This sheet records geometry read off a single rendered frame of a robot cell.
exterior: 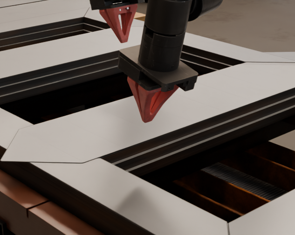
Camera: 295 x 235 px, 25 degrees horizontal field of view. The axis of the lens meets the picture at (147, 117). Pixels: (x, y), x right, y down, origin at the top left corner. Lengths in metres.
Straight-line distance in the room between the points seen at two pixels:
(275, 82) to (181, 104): 0.24
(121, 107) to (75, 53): 0.38
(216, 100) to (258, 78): 0.17
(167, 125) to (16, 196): 0.30
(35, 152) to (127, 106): 0.25
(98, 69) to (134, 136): 0.48
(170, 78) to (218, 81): 0.50
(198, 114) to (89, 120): 0.20
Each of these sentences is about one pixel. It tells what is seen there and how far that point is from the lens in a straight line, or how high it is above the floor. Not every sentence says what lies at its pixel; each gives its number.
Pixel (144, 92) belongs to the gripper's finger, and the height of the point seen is 1.00.
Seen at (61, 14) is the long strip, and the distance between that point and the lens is 2.00.
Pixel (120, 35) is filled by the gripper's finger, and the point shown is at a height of 0.96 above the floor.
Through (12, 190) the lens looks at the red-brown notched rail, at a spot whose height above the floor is 0.83.
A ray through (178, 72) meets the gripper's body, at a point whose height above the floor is 1.03.
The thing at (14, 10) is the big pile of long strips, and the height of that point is 0.85.
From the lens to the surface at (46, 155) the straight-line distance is 1.07.
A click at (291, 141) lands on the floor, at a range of 3.35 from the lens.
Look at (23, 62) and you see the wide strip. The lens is 1.55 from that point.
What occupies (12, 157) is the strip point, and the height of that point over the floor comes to 0.87.
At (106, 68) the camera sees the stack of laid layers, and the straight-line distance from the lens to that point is 1.60.
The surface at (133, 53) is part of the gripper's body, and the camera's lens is 0.95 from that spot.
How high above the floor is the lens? 1.31
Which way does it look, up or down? 21 degrees down
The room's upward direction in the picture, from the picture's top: straight up
